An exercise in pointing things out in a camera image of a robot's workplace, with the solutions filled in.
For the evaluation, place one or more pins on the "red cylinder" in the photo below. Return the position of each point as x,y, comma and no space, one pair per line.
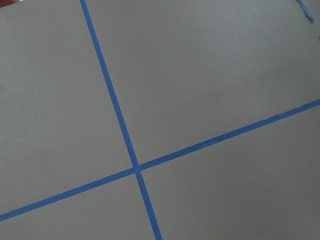
5,3

